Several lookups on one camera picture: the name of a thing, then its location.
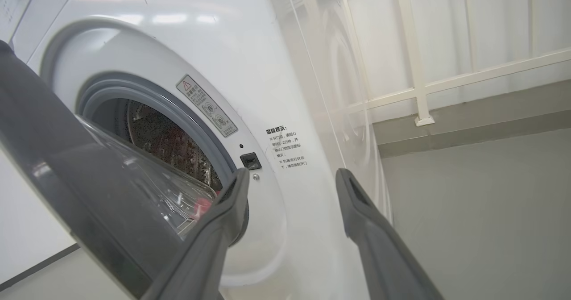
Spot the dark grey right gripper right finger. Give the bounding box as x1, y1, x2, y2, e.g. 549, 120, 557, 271
335, 168, 445, 300

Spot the black door latch socket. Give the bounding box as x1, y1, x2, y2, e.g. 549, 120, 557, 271
240, 152, 262, 171

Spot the white metal railing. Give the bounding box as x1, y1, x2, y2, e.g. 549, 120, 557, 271
335, 0, 571, 127

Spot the red garment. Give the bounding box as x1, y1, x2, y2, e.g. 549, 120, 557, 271
192, 192, 220, 222

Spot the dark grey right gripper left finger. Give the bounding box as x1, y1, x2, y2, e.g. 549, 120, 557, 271
142, 168, 250, 300

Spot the grey rubber door gasket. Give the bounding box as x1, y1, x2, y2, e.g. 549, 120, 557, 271
76, 72, 238, 193

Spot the grey warning sticker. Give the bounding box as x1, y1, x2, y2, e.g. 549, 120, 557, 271
176, 74, 238, 138

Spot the steel perforated washer drum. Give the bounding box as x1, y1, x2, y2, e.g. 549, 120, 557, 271
91, 98, 223, 193

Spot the dark grey round washer door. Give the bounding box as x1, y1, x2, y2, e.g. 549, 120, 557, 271
0, 40, 250, 300

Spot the white front-load washing machine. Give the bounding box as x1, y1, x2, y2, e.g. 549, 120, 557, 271
0, 0, 394, 300

